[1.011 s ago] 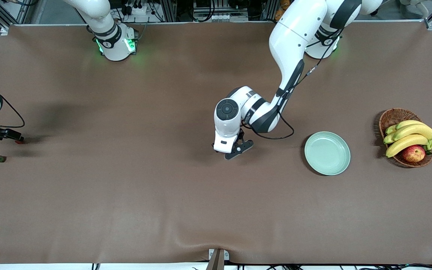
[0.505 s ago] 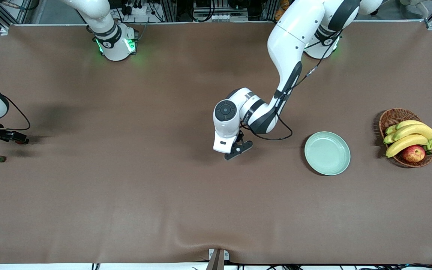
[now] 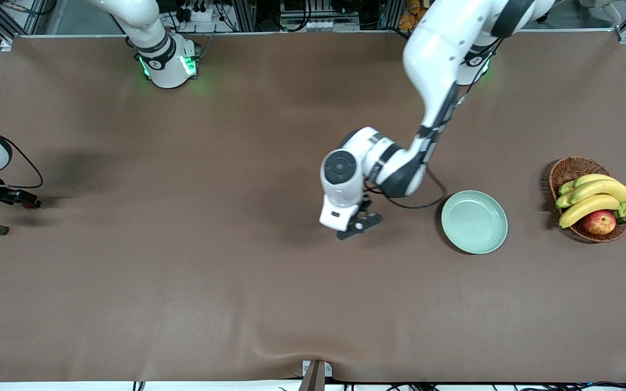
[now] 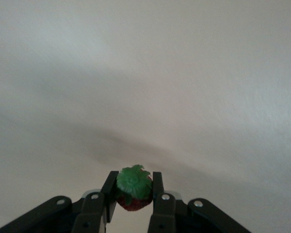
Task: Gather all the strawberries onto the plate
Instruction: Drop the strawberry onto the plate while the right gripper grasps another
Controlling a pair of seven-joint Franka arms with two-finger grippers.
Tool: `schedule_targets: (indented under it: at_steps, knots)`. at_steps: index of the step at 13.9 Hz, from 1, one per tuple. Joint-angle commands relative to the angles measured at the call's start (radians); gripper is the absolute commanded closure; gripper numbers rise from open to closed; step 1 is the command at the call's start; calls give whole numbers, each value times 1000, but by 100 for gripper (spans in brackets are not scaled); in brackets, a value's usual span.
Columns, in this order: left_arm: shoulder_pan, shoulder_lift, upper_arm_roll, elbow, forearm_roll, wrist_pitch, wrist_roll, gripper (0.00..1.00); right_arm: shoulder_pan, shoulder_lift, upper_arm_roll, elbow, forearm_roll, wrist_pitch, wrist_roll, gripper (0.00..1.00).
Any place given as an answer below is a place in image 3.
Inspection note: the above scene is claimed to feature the pale green round plate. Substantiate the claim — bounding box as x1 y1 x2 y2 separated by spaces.
441 190 509 255

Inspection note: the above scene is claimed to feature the brown table mat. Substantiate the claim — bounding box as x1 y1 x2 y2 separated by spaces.
0 30 626 383

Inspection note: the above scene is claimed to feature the white connector block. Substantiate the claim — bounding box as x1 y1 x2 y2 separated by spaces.
279 19 361 32

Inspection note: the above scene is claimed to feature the bag of orange buns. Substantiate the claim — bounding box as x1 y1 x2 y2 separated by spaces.
398 0 429 30

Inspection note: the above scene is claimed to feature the brown wicker basket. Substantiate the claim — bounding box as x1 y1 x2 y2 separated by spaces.
549 157 626 243

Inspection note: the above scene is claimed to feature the yellow banana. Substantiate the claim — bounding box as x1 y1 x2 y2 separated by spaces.
559 194 622 229
569 179 626 218
573 174 616 188

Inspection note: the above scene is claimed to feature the red apple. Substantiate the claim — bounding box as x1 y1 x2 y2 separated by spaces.
583 210 617 236

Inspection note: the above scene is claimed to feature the white power strip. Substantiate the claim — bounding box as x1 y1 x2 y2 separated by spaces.
174 0 216 22

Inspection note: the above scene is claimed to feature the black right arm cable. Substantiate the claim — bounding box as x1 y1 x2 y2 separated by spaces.
0 33 44 190

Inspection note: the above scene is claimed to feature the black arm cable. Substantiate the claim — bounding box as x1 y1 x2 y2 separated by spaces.
0 33 44 190
365 38 498 210

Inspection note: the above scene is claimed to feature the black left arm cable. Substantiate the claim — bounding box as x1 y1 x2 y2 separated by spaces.
365 38 498 210

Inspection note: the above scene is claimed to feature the grey metal bracket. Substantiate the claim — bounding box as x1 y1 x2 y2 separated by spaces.
302 360 333 378

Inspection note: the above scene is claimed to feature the brown camera mount post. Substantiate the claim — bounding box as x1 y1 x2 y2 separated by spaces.
298 361 326 391

